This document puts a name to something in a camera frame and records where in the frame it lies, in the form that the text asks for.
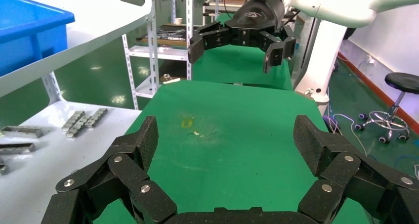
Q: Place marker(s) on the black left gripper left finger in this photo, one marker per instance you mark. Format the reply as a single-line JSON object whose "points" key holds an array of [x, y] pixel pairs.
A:
{"points": [[98, 183]]}

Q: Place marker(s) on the white paper cup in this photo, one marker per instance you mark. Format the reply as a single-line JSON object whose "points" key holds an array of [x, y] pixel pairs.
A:
{"points": [[178, 21]]}

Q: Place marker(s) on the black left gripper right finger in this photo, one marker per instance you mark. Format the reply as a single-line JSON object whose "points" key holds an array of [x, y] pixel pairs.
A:
{"points": [[356, 180]]}

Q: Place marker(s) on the white metal shelf rack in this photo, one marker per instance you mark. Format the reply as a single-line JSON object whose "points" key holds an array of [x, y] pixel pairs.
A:
{"points": [[98, 16]]}

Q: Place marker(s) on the grey metal channel bar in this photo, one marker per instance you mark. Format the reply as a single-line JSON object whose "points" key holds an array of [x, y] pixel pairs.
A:
{"points": [[23, 131]]}

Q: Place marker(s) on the grey notched metal strip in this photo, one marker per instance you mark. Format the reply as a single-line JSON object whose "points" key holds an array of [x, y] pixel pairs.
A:
{"points": [[73, 120]]}

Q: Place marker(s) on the metal bars cluster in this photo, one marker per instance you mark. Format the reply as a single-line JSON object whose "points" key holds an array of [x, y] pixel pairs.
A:
{"points": [[78, 127]]}

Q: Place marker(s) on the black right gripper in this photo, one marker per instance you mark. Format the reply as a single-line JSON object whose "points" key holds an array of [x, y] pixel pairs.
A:
{"points": [[255, 16]]}

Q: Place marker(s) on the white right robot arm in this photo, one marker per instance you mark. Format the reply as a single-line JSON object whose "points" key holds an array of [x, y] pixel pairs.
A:
{"points": [[327, 3]]}

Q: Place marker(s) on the green covered table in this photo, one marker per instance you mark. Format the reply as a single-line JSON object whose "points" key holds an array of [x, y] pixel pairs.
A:
{"points": [[239, 65]]}

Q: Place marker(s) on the white slotted storage rack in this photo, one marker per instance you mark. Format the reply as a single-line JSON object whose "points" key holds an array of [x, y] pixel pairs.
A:
{"points": [[157, 53]]}

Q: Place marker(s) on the white robot torso column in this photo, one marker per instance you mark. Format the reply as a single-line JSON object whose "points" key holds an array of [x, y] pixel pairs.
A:
{"points": [[322, 62]]}

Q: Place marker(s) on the black seat wheeled stool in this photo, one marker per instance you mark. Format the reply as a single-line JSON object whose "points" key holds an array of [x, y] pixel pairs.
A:
{"points": [[404, 82]]}

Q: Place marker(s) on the blue plastic bin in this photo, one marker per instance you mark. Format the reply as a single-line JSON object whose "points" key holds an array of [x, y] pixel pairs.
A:
{"points": [[29, 29]]}

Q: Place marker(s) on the grey metal brackets group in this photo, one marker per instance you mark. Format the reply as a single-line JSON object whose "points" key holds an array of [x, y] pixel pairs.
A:
{"points": [[16, 148]]}

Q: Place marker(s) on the green table cloth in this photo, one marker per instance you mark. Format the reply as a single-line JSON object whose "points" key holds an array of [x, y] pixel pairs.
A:
{"points": [[229, 144]]}

